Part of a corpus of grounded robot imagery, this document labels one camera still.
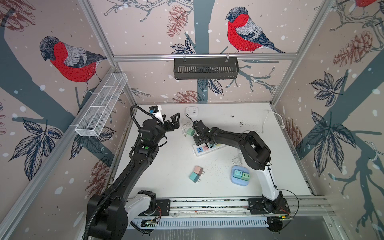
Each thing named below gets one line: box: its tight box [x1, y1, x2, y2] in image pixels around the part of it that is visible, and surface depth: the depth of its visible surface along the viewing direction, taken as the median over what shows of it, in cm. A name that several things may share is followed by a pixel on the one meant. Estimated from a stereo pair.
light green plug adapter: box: [240, 171, 250, 182], surface depth 79 cm
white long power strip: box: [193, 143, 228, 157], surface depth 94 cm
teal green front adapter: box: [189, 171, 201, 183], surface depth 84 cm
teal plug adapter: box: [233, 168, 243, 180], surface depth 79 cm
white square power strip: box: [185, 106, 199, 117], surface depth 116 cm
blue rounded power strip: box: [231, 165, 250, 187], surface depth 81 cm
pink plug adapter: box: [193, 165, 205, 176], surface depth 87 cm
